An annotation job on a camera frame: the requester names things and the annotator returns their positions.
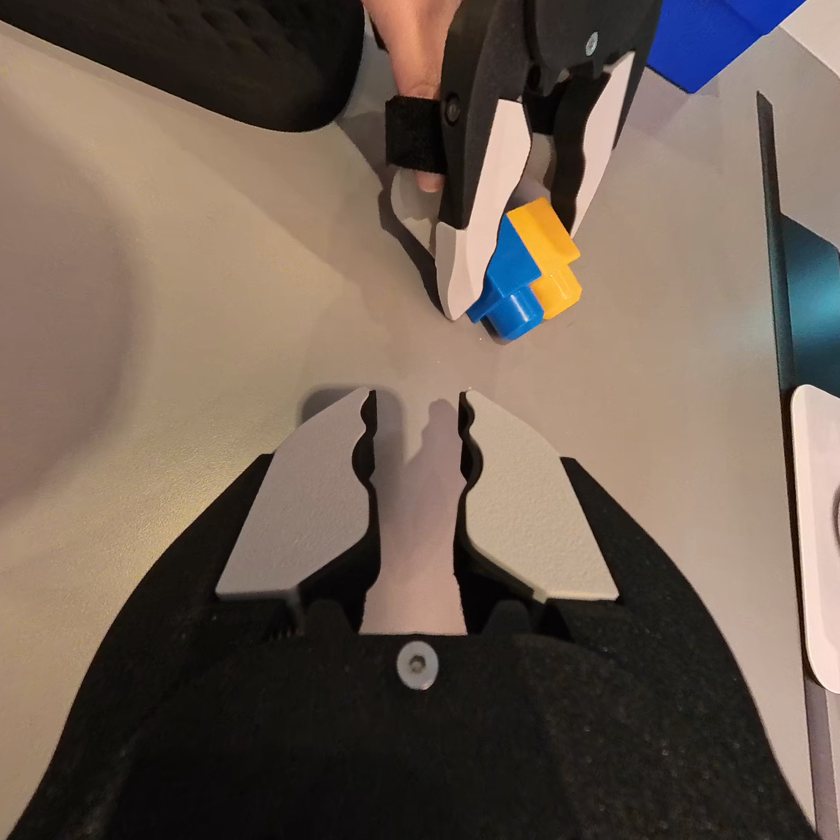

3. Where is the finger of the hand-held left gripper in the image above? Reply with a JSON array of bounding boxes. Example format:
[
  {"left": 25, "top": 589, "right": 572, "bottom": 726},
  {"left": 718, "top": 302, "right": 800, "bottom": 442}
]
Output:
[
  {"left": 549, "top": 51, "right": 637, "bottom": 238},
  {"left": 434, "top": 98, "right": 534, "bottom": 322}
]

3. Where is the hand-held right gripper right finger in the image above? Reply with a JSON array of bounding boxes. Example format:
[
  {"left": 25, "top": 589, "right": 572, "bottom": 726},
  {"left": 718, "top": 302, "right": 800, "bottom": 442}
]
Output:
[{"left": 455, "top": 390, "right": 620, "bottom": 630}]

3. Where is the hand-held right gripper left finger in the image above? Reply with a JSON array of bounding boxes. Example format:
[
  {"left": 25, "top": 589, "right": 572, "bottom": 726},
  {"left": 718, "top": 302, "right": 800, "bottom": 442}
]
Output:
[{"left": 214, "top": 387, "right": 382, "bottom": 632}]

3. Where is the orange one-stud block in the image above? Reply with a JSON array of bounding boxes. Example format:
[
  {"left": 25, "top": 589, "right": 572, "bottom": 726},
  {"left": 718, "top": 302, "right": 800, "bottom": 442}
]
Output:
[{"left": 508, "top": 197, "right": 584, "bottom": 322}]

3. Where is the blue one-stud block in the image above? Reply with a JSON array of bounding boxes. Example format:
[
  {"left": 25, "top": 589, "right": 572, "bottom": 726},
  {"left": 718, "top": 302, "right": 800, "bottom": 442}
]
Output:
[{"left": 465, "top": 211, "right": 547, "bottom": 344}]

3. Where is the blue plastic bin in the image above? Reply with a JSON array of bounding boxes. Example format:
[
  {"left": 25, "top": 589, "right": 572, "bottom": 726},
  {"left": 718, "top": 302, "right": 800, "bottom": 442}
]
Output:
[{"left": 646, "top": 0, "right": 809, "bottom": 95}]

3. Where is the grey desk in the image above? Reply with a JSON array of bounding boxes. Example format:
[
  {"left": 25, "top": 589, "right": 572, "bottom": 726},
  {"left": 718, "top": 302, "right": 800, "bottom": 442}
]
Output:
[{"left": 0, "top": 0, "right": 840, "bottom": 840}]

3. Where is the black desk inlay panel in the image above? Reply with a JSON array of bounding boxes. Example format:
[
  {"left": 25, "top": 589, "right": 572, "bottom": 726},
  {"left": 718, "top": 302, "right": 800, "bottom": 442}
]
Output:
[{"left": 756, "top": 91, "right": 840, "bottom": 399}]

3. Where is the person's left hand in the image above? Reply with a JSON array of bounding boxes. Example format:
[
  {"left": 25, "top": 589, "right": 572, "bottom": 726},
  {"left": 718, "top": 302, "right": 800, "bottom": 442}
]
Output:
[{"left": 362, "top": 0, "right": 464, "bottom": 99}]

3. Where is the white document stand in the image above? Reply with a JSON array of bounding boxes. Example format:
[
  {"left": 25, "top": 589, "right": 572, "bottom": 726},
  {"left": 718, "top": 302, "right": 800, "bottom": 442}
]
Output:
[{"left": 789, "top": 384, "right": 840, "bottom": 696}]

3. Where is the black textured pad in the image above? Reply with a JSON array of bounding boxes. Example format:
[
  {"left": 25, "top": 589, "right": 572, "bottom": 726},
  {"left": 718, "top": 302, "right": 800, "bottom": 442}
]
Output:
[{"left": 0, "top": 0, "right": 367, "bottom": 134}]

